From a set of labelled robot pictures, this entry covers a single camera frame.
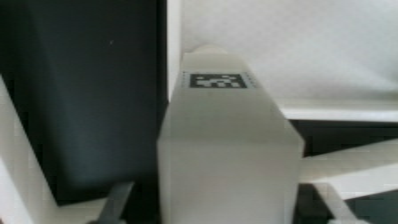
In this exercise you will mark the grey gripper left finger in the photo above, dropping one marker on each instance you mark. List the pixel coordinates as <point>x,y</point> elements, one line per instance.
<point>111,215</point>

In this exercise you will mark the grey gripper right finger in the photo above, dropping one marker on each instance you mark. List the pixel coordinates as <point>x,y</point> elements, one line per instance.
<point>337,205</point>

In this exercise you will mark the white desk top tray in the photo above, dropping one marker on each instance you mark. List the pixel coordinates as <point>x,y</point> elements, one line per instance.
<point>319,45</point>

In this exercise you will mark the white U-shaped obstacle fence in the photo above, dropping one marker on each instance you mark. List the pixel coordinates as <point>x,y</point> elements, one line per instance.
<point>360,170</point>

